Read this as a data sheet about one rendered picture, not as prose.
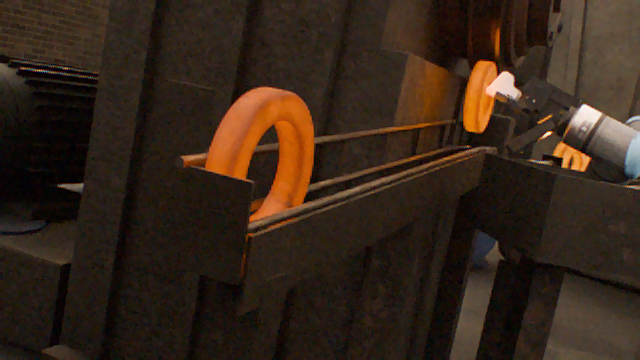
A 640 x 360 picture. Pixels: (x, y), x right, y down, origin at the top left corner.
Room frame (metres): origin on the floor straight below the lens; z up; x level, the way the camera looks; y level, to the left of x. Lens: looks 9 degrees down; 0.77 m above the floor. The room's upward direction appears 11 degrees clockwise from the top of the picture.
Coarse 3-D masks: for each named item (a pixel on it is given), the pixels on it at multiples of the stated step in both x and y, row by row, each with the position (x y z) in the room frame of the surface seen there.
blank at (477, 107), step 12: (480, 72) 1.58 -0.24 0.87; (492, 72) 1.63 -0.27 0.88; (468, 84) 1.57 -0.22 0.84; (480, 84) 1.56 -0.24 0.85; (468, 96) 1.57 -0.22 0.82; (480, 96) 1.56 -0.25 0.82; (468, 108) 1.57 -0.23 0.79; (480, 108) 1.58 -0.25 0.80; (468, 120) 1.59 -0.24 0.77; (480, 120) 1.60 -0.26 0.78
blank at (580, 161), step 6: (558, 150) 2.14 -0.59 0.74; (564, 150) 2.13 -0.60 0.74; (570, 150) 2.14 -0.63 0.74; (564, 156) 2.13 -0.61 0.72; (570, 156) 2.15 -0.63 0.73; (576, 156) 2.20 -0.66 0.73; (582, 156) 2.19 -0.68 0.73; (564, 162) 2.13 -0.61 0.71; (576, 162) 2.20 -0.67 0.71; (582, 162) 2.19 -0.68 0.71; (576, 168) 2.20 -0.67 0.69; (582, 168) 2.19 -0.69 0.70
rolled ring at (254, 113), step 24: (264, 96) 0.77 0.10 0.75; (288, 96) 0.80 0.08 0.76; (240, 120) 0.74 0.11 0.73; (264, 120) 0.76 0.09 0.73; (288, 120) 0.81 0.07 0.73; (216, 144) 0.73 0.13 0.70; (240, 144) 0.73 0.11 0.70; (288, 144) 0.86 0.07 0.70; (312, 144) 0.87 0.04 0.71; (216, 168) 0.73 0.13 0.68; (240, 168) 0.74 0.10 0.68; (288, 168) 0.87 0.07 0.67; (288, 192) 0.86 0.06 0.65; (264, 216) 0.83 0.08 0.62
